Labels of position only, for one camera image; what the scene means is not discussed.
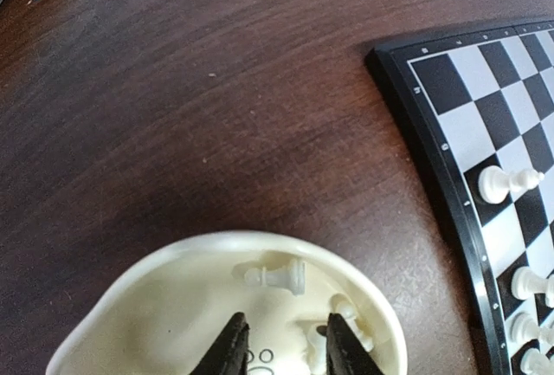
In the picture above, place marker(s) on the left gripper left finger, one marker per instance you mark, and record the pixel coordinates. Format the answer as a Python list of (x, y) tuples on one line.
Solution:
[(228, 354)]

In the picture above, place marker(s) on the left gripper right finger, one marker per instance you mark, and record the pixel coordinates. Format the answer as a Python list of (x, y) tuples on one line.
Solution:
[(345, 354)]

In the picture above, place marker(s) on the cream cat-ear bowl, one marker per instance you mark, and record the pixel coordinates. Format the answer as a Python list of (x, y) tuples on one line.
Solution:
[(162, 315)]

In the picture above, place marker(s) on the white chess pieces in bowl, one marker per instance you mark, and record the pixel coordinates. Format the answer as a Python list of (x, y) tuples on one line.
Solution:
[(316, 335)]

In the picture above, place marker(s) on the white chess pawn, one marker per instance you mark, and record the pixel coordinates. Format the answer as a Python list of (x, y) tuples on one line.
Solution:
[(534, 362)]

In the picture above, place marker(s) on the white chess bishop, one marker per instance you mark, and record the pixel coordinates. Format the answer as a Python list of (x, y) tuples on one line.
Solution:
[(495, 184)]

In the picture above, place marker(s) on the black white chessboard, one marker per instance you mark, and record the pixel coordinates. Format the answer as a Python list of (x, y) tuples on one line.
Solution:
[(466, 98)]

